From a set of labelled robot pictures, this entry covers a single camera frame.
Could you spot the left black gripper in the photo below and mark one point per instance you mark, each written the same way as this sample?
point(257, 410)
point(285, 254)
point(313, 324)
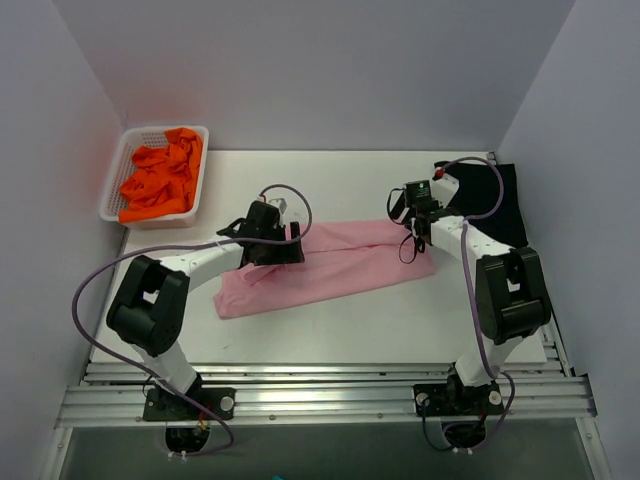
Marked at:
point(288, 248)

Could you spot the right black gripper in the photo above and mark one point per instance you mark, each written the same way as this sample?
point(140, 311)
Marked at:
point(410, 220)

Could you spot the pink t-shirt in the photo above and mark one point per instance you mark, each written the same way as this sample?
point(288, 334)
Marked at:
point(341, 259)

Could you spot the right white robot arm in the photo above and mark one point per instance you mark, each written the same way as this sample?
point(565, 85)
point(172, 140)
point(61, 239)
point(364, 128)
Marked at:
point(509, 301)

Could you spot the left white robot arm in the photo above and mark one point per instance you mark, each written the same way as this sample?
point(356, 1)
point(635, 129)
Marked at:
point(149, 306)

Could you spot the black folded t-shirt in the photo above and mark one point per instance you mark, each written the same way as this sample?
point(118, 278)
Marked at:
point(477, 194)

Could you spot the orange crumpled t-shirt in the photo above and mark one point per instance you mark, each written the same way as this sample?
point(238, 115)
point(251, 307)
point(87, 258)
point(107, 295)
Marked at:
point(165, 180)

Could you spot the white plastic basket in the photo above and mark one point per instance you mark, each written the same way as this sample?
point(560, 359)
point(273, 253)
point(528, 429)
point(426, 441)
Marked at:
point(122, 167)

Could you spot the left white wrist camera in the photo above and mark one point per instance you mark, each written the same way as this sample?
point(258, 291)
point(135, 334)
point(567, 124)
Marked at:
point(280, 204)

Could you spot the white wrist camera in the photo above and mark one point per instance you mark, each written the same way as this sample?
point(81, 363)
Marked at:
point(280, 204)
point(443, 186)

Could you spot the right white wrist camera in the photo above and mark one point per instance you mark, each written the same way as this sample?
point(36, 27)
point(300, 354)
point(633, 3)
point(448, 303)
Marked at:
point(443, 186)

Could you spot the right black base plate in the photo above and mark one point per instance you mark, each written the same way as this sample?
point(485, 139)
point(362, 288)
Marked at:
point(441, 400)

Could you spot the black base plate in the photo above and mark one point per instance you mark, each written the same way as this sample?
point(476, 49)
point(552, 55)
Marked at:
point(441, 400)
point(162, 406)

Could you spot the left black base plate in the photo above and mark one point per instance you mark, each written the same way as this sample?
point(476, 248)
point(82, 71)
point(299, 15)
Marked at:
point(162, 406)

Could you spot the aluminium rail frame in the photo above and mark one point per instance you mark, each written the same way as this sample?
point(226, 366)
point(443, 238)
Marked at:
point(355, 360)

